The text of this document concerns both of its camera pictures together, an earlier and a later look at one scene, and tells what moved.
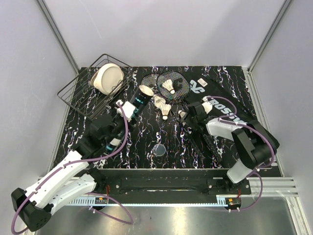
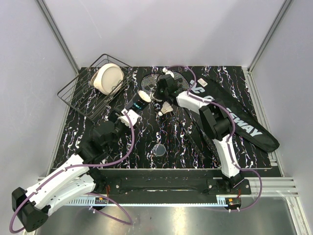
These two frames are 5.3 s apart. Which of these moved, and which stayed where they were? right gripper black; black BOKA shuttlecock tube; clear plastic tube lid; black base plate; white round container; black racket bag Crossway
Moved: right gripper black; black BOKA shuttlecock tube
Stayed: white round container; black racket bag Crossway; clear plastic tube lid; black base plate
